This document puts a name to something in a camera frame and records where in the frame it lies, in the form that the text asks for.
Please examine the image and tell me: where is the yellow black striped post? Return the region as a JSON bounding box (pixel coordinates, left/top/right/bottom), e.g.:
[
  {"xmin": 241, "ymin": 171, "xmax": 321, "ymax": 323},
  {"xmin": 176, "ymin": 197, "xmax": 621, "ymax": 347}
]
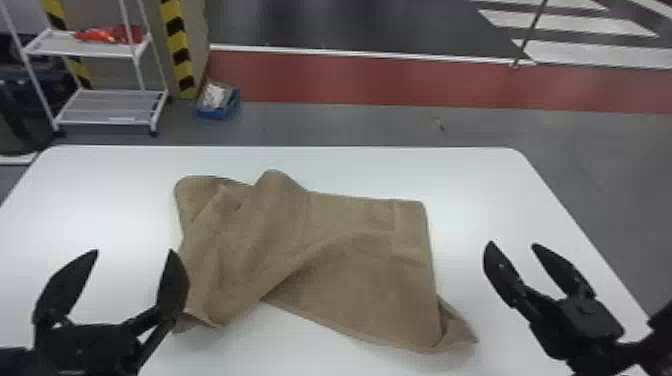
[
  {"xmin": 40, "ymin": 0, "xmax": 96, "ymax": 91},
  {"xmin": 158, "ymin": 0, "xmax": 199, "ymax": 101}
]

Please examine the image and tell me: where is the white shelf trolley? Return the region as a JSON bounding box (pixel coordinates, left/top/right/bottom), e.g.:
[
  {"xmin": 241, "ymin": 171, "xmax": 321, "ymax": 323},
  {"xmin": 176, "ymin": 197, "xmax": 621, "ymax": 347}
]
[{"xmin": 0, "ymin": 0, "xmax": 170, "ymax": 139}]

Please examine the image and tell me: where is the beige towel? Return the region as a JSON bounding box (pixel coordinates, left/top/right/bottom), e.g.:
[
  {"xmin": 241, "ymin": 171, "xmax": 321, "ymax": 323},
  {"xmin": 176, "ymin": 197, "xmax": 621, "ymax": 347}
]
[{"xmin": 172, "ymin": 168, "xmax": 479, "ymax": 355}]

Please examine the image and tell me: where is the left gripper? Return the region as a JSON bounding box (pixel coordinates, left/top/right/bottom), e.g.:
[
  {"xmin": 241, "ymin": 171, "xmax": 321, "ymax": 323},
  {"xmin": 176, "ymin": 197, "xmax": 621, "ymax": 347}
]
[{"xmin": 30, "ymin": 248, "xmax": 191, "ymax": 376}]

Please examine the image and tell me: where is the red snack packet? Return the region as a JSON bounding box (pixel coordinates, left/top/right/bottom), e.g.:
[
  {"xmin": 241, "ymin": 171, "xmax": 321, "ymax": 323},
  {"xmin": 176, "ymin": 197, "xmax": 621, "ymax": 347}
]
[{"xmin": 72, "ymin": 26, "xmax": 146, "ymax": 45}]

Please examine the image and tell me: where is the blue tray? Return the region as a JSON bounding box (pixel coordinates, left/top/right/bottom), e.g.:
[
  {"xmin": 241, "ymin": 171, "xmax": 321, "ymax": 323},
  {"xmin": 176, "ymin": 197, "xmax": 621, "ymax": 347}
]
[{"xmin": 193, "ymin": 80, "xmax": 242, "ymax": 121}]

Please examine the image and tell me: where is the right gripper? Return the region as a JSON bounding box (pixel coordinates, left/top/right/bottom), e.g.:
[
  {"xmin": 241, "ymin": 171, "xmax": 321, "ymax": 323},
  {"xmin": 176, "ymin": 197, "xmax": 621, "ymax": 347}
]
[{"xmin": 482, "ymin": 240, "xmax": 632, "ymax": 365}]

